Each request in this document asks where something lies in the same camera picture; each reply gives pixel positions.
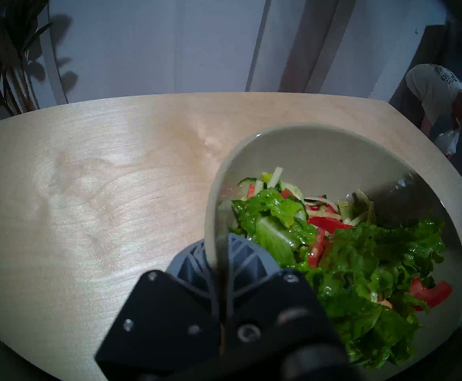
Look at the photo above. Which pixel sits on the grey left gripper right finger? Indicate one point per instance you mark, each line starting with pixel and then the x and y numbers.
pixel 270 324

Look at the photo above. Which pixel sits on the white carrier bag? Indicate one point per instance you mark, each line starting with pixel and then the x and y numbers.
pixel 447 142

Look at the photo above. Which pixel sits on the person in white shirt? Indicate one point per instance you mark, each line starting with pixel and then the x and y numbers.
pixel 433 90

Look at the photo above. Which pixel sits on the green salad with tomato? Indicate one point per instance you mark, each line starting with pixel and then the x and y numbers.
pixel 358 273

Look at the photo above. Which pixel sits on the beige ceramic salad bowl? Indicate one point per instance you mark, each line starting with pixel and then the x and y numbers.
pixel 314 154

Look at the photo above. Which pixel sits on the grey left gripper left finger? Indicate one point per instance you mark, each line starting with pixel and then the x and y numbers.
pixel 163 328

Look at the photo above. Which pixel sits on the tall dark green potted plant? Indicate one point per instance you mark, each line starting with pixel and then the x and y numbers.
pixel 12 47

